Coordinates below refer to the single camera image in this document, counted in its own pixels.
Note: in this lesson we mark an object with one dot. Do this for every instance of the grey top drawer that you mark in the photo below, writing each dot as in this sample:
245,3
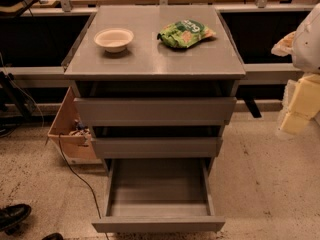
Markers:
154,103

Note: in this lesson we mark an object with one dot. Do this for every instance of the grey drawer cabinet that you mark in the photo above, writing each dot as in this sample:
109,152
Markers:
148,59

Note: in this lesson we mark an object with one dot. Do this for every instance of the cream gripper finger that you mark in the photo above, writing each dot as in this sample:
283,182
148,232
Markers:
301,103

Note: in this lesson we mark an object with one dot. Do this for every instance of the grey middle drawer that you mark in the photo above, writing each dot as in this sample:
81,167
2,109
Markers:
156,141

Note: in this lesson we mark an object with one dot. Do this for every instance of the wooden box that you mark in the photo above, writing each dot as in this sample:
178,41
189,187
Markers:
75,145

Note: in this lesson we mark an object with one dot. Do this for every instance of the grey bottom drawer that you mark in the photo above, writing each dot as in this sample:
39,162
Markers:
158,196

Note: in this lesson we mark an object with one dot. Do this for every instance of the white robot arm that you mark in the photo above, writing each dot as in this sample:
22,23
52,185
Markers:
303,45

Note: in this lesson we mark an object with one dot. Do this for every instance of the white bowl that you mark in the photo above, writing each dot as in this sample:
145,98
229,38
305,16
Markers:
114,40

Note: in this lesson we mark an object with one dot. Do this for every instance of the green chip bag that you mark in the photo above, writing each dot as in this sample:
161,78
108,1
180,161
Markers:
184,34

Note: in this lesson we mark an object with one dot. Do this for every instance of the black shoe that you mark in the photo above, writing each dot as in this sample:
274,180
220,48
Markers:
53,236
12,216

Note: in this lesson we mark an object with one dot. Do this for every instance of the grey metal railing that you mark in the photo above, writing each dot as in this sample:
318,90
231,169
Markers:
53,77

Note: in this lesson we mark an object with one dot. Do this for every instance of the grey drawer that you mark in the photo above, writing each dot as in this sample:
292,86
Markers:
158,196
154,103
156,141

